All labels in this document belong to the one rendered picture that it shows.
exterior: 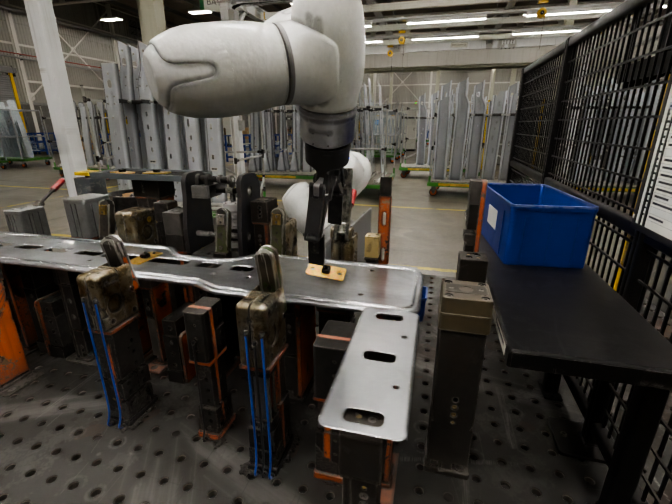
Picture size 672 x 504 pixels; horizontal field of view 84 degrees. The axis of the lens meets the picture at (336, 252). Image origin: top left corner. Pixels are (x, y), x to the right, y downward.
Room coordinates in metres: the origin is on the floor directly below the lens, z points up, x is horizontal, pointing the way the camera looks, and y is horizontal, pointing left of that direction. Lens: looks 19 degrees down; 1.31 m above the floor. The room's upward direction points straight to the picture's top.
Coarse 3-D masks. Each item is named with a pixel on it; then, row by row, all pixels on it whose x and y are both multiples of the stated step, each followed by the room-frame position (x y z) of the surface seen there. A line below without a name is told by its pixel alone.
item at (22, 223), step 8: (16, 208) 1.17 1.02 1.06; (24, 208) 1.17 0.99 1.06; (32, 208) 1.17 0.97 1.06; (40, 208) 1.19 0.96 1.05; (8, 216) 1.14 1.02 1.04; (16, 216) 1.13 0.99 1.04; (24, 216) 1.14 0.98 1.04; (32, 216) 1.17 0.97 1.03; (40, 216) 1.19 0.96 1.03; (8, 224) 1.14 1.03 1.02; (16, 224) 1.13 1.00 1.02; (24, 224) 1.14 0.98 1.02; (32, 224) 1.16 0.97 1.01; (40, 224) 1.18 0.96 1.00; (48, 224) 1.21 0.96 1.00; (24, 232) 1.13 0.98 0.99; (32, 232) 1.15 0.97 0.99; (40, 232) 1.18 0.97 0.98; (48, 232) 1.20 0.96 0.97
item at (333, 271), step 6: (312, 264) 0.77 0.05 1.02; (324, 264) 0.77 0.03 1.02; (306, 270) 0.75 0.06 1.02; (312, 270) 0.75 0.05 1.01; (318, 270) 0.75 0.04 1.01; (324, 270) 0.74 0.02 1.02; (330, 270) 0.75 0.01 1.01; (336, 270) 0.75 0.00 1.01; (342, 270) 0.75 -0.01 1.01; (318, 276) 0.74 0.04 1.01; (324, 276) 0.73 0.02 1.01; (330, 276) 0.73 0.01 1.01; (336, 276) 0.73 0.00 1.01; (342, 276) 0.73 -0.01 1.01
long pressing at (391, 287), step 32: (0, 256) 0.88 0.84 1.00; (32, 256) 0.88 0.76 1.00; (64, 256) 0.88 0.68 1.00; (96, 256) 0.88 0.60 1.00; (160, 256) 0.88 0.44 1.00; (192, 256) 0.87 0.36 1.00; (288, 256) 0.87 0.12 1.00; (224, 288) 0.69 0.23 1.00; (288, 288) 0.69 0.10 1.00; (320, 288) 0.69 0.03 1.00; (352, 288) 0.69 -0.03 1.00; (384, 288) 0.69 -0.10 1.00; (416, 288) 0.70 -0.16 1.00
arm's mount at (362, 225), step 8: (360, 216) 1.40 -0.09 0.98; (368, 216) 1.51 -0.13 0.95; (352, 224) 1.28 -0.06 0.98; (360, 224) 1.38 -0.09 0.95; (368, 224) 1.52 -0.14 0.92; (360, 232) 1.39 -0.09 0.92; (368, 232) 1.52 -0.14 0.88; (360, 240) 1.39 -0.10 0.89; (328, 248) 1.29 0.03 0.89; (360, 248) 1.39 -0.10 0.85; (328, 256) 1.29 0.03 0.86; (360, 256) 1.39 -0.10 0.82
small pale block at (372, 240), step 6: (366, 234) 0.86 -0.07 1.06; (372, 234) 0.86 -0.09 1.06; (378, 234) 0.86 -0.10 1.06; (366, 240) 0.84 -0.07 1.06; (372, 240) 0.83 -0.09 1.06; (378, 240) 0.83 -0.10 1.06; (366, 246) 0.84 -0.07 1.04; (372, 246) 0.83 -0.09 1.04; (378, 246) 0.83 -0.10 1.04; (366, 252) 0.84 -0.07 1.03; (372, 252) 0.83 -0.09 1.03; (378, 252) 0.83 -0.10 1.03; (366, 258) 0.84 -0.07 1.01; (372, 258) 0.83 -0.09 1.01; (378, 258) 0.83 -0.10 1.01; (372, 270) 0.84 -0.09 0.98; (366, 354) 0.84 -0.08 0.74
